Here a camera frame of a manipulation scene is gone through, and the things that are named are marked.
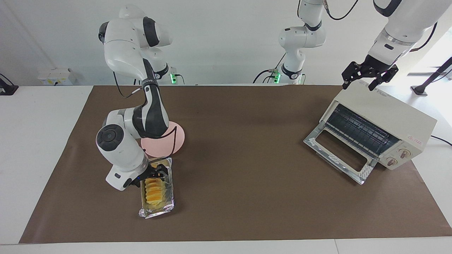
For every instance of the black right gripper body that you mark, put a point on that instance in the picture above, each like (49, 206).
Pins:
(146, 173)

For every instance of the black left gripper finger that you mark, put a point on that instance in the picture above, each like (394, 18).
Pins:
(374, 84)
(346, 84)

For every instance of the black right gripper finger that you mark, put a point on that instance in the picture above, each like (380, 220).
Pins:
(145, 181)
(164, 173)

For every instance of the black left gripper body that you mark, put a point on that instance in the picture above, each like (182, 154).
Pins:
(370, 67)

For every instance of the sliced yellow bread loaf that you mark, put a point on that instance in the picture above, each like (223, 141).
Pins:
(154, 194)

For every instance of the silver foil baking tray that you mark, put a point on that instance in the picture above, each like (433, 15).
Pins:
(169, 197)

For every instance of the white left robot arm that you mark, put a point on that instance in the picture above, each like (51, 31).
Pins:
(406, 21)

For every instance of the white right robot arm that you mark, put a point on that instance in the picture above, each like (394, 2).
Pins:
(123, 155)

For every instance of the cream toaster oven body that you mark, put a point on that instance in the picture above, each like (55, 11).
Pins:
(388, 109)

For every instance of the beige oven knob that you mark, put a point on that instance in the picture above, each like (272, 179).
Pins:
(391, 162)
(404, 152)

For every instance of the glass toaster oven door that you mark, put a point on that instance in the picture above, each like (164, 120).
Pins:
(332, 158)

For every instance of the pink round plate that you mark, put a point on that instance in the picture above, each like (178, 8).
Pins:
(179, 137)

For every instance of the black stand with base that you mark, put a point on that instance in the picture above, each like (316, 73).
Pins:
(420, 90)

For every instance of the brown table mat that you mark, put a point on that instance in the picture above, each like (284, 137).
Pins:
(247, 197)

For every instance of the black table clamp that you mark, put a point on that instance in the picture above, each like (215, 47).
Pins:
(9, 90)

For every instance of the white wall socket box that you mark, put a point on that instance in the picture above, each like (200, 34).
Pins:
(53, 77)

